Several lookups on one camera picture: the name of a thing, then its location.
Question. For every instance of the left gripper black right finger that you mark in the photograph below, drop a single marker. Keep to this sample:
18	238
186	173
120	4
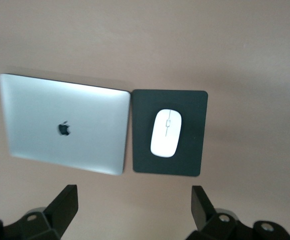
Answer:
201	210

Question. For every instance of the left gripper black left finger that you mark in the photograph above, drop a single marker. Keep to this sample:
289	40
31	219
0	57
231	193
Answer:
62	210

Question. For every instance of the white computer mouse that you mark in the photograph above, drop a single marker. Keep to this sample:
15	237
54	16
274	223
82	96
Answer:
166	135

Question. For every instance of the black mouse pad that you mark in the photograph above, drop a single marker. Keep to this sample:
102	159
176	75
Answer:
192	150

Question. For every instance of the silver laptop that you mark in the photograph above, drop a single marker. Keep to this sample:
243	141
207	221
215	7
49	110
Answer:
60	112

